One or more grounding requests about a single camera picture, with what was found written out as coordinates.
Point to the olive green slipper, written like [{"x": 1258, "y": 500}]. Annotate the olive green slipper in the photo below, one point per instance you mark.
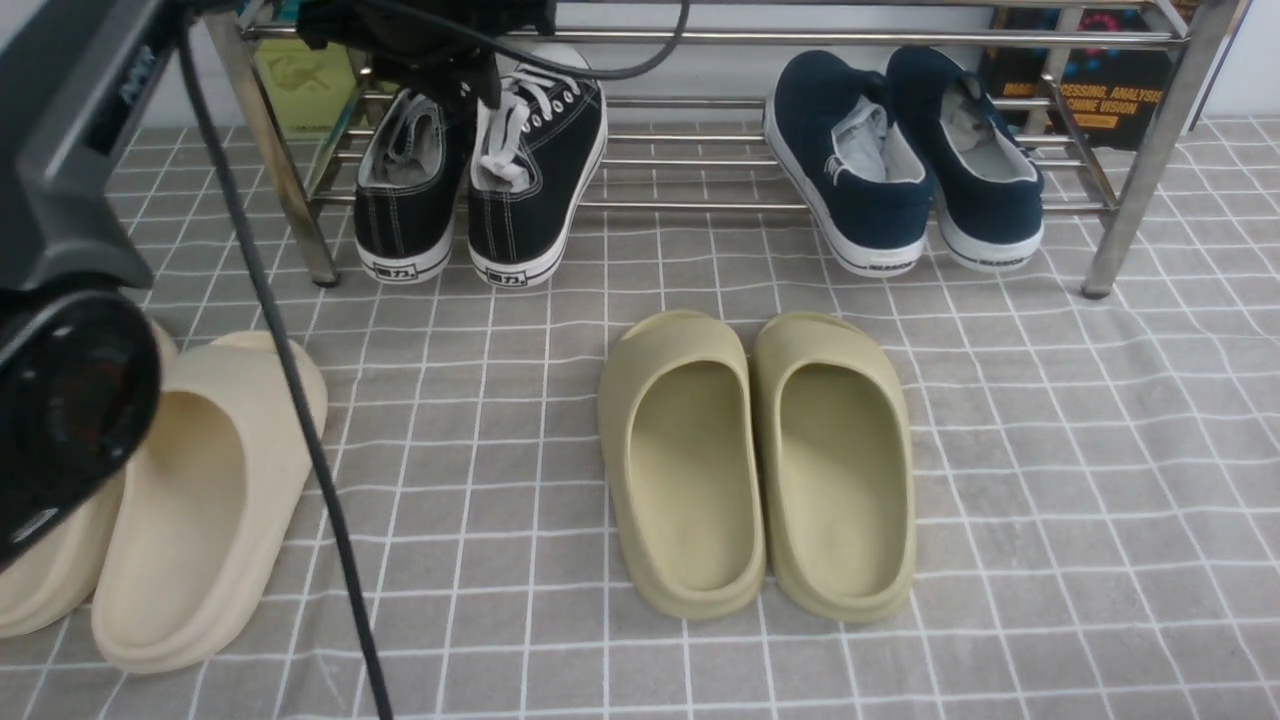
[
  {"x": 834, "y": 438},
  {"x": 674, "y": 418}
]

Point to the left cream slipper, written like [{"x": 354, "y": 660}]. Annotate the left cream slipper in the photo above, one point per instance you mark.
[{"x": 50, "y": 570}]

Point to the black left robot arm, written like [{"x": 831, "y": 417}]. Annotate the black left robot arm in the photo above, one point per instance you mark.
[{"x": 77, "y": 78}]

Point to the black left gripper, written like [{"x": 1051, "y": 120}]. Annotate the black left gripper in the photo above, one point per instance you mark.
[{"x": 426, "y": 45}]

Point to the cream slipper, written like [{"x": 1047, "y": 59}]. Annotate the cream slipper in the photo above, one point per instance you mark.
[
  {"x": 207, "y": 500},
  {"x": 50, "y": 570}
]

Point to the black canvas sneaker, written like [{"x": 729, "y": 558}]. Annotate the black canvas sneaker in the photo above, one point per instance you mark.
[
  {"x": 534, "y": 155},
  {"x": 407, "y": 185}
]

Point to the right navy slip-on shoe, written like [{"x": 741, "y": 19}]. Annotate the right navy slip-on shoe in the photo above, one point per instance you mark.
[{"x": 989, "y": 193}]

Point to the right olive green slipper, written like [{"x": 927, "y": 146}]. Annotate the right olive green slipper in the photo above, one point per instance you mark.
[{"x": 834, "y": 438}]

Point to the left navy slip-on shoe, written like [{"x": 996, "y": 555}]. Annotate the left navy slip-on shoe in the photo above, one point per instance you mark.
[{"x": 833, "y": 130}]

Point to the grey checked tablecloth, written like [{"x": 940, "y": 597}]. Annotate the grey checked tablecloth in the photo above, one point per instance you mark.
[{"x": 1096, "y": 481}]

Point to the left olive green slipper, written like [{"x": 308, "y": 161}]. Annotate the left olive green slipper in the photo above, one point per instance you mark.
[{"x": 674, "y": 418}]

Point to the right cream slipper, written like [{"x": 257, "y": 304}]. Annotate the right cream slipper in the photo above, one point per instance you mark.
[{"x": 207, "y": 500}]

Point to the dark image processing book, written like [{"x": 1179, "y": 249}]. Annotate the dark image processing book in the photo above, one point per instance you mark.
[{"x": 1112, "y": 93}]

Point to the navy slip-on shoe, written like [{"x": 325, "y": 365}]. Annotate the navy slip-on shoe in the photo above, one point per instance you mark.
[
  {"x": 833, "y": 130},
  {"x": 989, "y": 193}
]

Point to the silver metal shoe rack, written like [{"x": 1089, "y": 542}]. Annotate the silver metal shoe rack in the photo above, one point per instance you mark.
[{"x": 1194, "y": 51}]

